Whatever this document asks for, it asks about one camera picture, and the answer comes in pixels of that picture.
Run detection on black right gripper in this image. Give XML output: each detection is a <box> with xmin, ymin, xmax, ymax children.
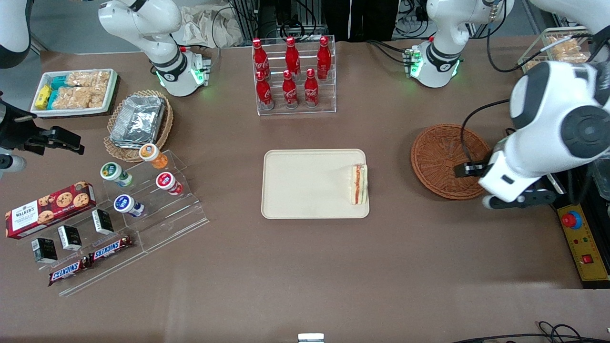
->
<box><xmin>0</xmin><ymin>93</ymin><xmax>85</xmax><ymax>156</ymax></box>

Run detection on triangle sandwich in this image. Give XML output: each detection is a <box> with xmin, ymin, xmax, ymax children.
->
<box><xmin>351</xmin><ymin>163</ymin><xmax>368</xmax><ymax>206</ymax></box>

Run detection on brown round wicker basket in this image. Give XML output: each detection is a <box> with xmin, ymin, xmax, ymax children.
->
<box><xmin>410</xmin><ymin>123</ymin><xmax>492</xmax><ymax>200</ymax></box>

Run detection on white rectangular snack tray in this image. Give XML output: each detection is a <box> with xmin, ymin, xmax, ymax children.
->
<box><xmin>30</xmin><ymin>69</ymin><xmax>119</xmax><ymax>118</ymax></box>

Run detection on light tan wicker basket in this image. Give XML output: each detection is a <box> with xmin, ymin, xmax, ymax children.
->
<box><xmin>104</xmin><ymin>90</ymin><xmax>174</xmax><ymax>163</ymax></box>

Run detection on cream plastic tray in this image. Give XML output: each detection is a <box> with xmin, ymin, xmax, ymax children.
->
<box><xmin>261</xmin><ymin>149</ymin><xmax>370</xmax><ymax>220</ymax></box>

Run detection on yellow snack packet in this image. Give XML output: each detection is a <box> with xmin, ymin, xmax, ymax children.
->
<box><xmin>35</xmin><ymin>85</ymin><xmax>52</xmax><ymax>110</ymax></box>

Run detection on clear bag of rice crackers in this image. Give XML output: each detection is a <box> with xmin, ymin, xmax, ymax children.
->
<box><xmin>52</xmin><ymin>87</ymin><xmax>106</xmax><ymax>109</ymax></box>
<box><xmin>66</xmin><ymin>71</ymin><xmax>111</xmax><ymax>89</ymax></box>
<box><xmin>548</xmin><ymin>37</ymin><xmax>580</xmax><ymax>54</ymax></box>
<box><xmin>555</xmin><ymin>51</ymin><xmax>590</xmax><ymax>64</ymax></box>

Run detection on green lid yoghurt cup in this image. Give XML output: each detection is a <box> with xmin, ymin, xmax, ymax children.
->
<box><xmin>100</xmin><ymin>162</ymin><xmax>134</xmax><ymax>187</ymax></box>

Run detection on red Walkers cookie box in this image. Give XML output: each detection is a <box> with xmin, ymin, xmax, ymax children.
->
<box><xmin>5</xmin><ymin>181</ymin><xmax>97</xmax><ymax>239</ymax></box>

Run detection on stack of foil containers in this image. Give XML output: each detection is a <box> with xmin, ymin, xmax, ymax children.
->
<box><xmin>110</xmin><ymin>95</ymin><xmax>166</xmax><ymax>147</ymax></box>

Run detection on small black box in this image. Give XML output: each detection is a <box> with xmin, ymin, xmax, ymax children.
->
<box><xmin>57</xmin><ymin>225</ymin><xmax>82</xmax><ymax>251</ymax></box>
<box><xmin>31</xmin><ymin>238</ymin><xmax>58</xmax><ymax>264</ymax></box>
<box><xmin>91</xmin><ymin>209</ymin><xmax>114</xmax><ymax>235</ymax></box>

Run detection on blue lid yoghurt cup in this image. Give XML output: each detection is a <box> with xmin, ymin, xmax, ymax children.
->
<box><xmin>113</xmin><ymin>194</ymin><xmax>145</xmax><ymax>218</ymax></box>

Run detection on orange lid yoghurt cup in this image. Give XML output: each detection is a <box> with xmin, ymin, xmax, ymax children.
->
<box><xmin>139</xmin><ymin>143</ymin><xmax>169</xmax><ymax>170</ymax></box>

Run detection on red lid yoghurt cup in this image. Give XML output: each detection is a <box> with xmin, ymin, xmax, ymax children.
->
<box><xmin>156</xmin><ymin>172</ymin><xmax>183</xmax><ymax>196</ymax></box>

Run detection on Snickers chocolate bar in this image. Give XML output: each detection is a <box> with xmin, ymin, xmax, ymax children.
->
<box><xmin>48</xmin><ymin>258</ymin><xmax>92</xmax><ymax>287</ymax></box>
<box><xmin>89</xmin><ymin>235</ymin><xmax>135</xmax><ymax>263</ymax></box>

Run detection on clear plastic container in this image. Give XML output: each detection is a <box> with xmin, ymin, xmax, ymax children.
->
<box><xmin>591</xmin><ymin>162</ymin><xmax>610</xmax><ymax>201</ymax></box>

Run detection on black yellow control box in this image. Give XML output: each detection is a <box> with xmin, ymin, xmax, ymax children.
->
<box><xmin>553</xmin><ymin>167</ymin><xmax>610</xmax><ymax>289</ymax></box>

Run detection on clear acrylic stepped stand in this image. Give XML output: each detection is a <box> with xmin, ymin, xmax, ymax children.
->
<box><xmin>10</xmin><ymin>205</ymin><xmax>148</xmax><ymax>297</ymax></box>
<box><xmin>102</xmin><ymin>150</ymin><xmax>210</xmax><ymax>253</ymax></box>

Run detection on clear acrylic bottle rack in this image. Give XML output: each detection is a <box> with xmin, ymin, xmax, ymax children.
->
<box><xmin>252</xmin><ymin>36</ymin><xmax>337</xmax><ymax>116</ymax></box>

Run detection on red cola bottle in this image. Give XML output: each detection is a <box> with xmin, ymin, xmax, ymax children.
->
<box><xmin>252</xmin><ymin>38</ymin><xmax>270</xmax><ymax>79</ymax></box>
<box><xmin>285</xmin><ymin>36</ymin><xmax>301</xmax><ymax>79</ymax></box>
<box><xmin>304</xmin><ymin>68</ymin><xmax>319</xmax><ymax>108</ymax></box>
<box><xmin>282</xmin><ymin>70</ymin><xmax>299</xmax><ymax>110</ymax></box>
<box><xmin>255</xmin><ymin>71</ymin><xmax>275</xmax><ymax>111</ymax></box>
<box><xmin>317</xmin><ymin>36</ymin><xmax>332</xmax><ymax>81</ymax></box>

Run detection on bystander dark clothing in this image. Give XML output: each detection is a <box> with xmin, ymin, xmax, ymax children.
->
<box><xmin>324</xmin><ymin>0</ymin><xmax>398</xmax><ymax>41</ymax></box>

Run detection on crumpled beige cloth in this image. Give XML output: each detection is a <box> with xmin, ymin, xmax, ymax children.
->
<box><xmin>174</xmin><ymin>6</ymin><xmax>244</xmax><ymax>48</ymax></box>

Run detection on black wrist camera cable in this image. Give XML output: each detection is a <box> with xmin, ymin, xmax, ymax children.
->
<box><xmin>460</xmin><ymin>99</ymin><xmax>513</xmax><ymax>165</ymax></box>

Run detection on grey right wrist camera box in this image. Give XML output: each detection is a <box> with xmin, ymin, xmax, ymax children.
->
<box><xmin>0</xmin><ymin>155</ymin><xmax>27</xmax><ymax>175</ymax></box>

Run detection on white wire shelf rack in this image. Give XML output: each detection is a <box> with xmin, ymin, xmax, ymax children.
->
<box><xmin>518</xmin><ymin>28</ymin><xmax>596</xmax><ymax>74</ymax></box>

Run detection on black looping arm cable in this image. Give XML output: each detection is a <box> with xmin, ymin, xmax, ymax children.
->
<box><xmin>485</xmin><ymin>14</ymin><xmax>591</xmax><ymax>73</ymax></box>

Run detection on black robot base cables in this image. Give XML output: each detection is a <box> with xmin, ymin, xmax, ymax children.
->
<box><xmin>367</xmin><ymin>40</ymin><xmax>414</xmax><ymax>65</ymax></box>

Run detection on thin black cable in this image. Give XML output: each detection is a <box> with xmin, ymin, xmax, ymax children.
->
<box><xmin>450</xmin><ymin>322</ymin><xmax>610</xmax><ymax>343</ymax></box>

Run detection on aluminium equipment rack with cables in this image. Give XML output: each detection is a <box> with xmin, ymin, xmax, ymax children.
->
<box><xmin>229</xmin><ymin>0</ymin><xmax>429</xmax><ymax>43</ymax></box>

